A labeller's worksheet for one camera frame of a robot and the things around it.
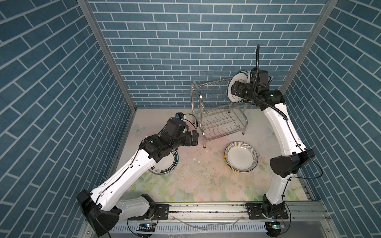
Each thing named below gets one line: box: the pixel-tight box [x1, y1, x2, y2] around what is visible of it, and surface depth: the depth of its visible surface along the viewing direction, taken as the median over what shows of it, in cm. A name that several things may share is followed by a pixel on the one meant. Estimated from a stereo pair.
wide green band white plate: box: [148, 150, 179, 175], surface depth 89 cm
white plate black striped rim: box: [224, 141, 259, 173], surface depth 93 cm
